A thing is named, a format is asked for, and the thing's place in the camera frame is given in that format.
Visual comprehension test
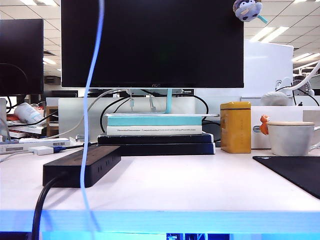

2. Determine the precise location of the white charger cable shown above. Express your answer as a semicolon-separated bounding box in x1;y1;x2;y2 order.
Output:
79;0;105;232

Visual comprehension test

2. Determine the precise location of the teal book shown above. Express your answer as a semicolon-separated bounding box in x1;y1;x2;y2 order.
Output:
107;116;203;127

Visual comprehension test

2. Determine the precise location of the white book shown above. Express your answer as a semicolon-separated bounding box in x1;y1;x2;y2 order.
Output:
106;125;203;137

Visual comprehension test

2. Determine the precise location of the teal monitor stand silver base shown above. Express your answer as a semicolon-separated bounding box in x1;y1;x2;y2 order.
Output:
104;88;221;118

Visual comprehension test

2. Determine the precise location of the thin black book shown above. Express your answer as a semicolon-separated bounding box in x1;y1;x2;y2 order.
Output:
97;133;215;145

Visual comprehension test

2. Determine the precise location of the thick black book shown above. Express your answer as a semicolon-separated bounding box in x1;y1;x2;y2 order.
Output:
117;142;216;156

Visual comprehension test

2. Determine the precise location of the yellow tin box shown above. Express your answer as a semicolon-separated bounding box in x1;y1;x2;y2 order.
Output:
219;101;252;154

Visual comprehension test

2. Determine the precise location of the black AOC monitor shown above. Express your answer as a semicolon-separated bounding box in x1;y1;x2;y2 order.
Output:
60;0;245;89

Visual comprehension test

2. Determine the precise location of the orange fox figurine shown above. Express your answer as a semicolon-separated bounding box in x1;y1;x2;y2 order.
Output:
259;115;272;136

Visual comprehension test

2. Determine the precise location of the brown wooden shelf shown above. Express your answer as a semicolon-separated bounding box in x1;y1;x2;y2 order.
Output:
46;106;60;138

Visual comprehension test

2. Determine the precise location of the black power strip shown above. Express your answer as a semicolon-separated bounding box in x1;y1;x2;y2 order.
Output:
42;145;122;189

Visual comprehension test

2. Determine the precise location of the white round object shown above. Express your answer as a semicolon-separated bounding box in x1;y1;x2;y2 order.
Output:
260;91;290;107

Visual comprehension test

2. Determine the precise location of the white board panel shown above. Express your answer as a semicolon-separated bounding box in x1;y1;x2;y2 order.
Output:
243;39;295;98

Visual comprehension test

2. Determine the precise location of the white box with barcode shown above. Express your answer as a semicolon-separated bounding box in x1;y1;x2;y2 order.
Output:
0;137;73;155

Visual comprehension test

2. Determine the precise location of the white mug with wooden lid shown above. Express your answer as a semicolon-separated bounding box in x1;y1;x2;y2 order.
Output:
266;121;320;157

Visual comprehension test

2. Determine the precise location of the stack of books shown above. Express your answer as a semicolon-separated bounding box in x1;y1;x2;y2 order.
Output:
6;119;48;140

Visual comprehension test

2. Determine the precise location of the white plastic bottle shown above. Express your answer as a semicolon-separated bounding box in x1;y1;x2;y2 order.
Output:
14;102;45;125

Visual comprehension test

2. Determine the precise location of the grey purple plush toy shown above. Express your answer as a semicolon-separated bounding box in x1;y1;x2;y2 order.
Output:
232;0;269;25

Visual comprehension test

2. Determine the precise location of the black mouse pad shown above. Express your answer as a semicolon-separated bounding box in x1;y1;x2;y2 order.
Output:
252;155;320;200

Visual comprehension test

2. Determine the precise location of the white desk fan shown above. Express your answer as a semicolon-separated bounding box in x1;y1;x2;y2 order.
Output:
292;76;316;97

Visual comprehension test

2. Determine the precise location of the black unbranded monitor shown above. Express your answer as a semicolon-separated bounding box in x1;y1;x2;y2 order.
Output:
0;19;45;96

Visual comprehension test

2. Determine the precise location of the black monitor cable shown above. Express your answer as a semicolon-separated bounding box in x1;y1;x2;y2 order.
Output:
139;89;210;126

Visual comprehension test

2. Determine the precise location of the black looped cable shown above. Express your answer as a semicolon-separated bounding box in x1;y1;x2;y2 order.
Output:
99;96;131;135

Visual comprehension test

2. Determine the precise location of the light grey cable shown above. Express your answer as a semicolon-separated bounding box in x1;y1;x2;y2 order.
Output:
46;89;126;140

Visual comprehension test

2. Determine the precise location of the white adapter with cable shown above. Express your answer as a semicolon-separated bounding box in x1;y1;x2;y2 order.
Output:
0;146;55;163

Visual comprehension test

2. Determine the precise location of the thick black power strip cable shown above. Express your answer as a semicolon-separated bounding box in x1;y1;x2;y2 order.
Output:
31;171;68;240

